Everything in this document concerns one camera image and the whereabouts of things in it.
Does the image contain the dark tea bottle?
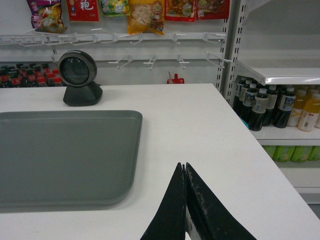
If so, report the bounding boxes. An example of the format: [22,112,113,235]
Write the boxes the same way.
[248,88,269,131]
[239,83,258,122]
[273,86,296,129]

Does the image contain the red packet hanging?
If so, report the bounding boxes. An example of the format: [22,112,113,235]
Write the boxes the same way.
[66,0,99,23]

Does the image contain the purple snack bag hanging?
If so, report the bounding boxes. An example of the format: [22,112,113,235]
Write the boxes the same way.
[26,0,68,34]

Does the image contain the yellow juice bottle left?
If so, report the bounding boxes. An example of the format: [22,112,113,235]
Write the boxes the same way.
[287,89,307,127]

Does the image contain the white upper shelf board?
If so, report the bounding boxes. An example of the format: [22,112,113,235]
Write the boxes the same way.
[235,59,320,86]

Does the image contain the dark tea bottle left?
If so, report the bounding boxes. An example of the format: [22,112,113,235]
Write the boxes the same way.
[248,88,269,131]

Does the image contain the black barcode scanner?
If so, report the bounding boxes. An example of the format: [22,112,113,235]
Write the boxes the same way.
[58,50,103,107]

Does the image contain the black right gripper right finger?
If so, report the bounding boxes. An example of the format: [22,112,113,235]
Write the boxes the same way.
[185,163,255,240]

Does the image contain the dark tea bottle right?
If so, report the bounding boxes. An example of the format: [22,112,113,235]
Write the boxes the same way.
[273,86,296,129]

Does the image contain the grey silver serving tray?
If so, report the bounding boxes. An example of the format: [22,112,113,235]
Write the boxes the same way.
[0,110,143,207]

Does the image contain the yellow snack bag hanging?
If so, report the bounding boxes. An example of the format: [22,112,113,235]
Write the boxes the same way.
[127,0,165,36]

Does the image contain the yellow juice bottle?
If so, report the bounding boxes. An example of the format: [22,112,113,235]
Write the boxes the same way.
[297,93,320,132]
[287,89,307,127]

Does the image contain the yellow juice bottle front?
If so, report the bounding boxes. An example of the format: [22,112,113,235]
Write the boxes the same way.
[297,93,320,132]

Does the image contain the dark tea bottle middle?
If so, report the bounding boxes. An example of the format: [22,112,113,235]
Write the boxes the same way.
[239,83,258,122]

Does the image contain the white checkout table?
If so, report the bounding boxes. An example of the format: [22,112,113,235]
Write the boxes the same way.
[0,84,320,240]

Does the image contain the white lower shelf board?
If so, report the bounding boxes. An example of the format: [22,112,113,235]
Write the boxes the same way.
[250,125,320,146]

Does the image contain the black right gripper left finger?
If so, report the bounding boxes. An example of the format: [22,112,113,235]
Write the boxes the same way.
[141,163,187,240]

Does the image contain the white slotted shelf upright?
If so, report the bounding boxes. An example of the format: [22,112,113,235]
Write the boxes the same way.
[215,0,247,105]

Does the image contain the white shelf board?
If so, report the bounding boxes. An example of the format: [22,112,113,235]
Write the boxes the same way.
[235,59,320,86]
[250,125,320,146]

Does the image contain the red sauce pouch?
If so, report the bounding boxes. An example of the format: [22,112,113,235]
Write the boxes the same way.
[166,72,185,84]

